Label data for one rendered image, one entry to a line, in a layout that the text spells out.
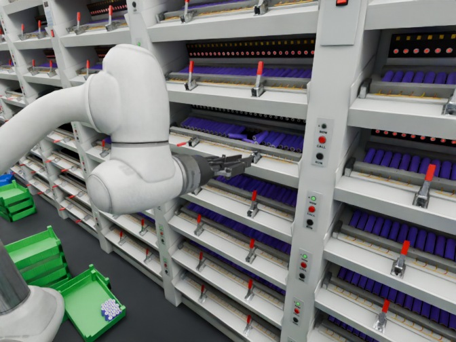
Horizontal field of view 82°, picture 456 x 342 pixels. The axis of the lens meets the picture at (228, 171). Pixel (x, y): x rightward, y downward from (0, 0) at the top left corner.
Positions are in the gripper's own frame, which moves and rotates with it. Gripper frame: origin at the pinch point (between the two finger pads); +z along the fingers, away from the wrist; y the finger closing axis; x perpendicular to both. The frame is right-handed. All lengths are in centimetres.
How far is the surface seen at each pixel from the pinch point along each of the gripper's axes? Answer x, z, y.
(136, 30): 37, 0, -50
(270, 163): -0.5, 9.2, 5.3
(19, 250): -78, -23, -127
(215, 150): -0.8, 8.5, -15.9
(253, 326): -77, 24, 1
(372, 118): 16.1, 4.4, 30.5
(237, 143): 3.0, 10.5, -8.5
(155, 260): -77, 24, -65
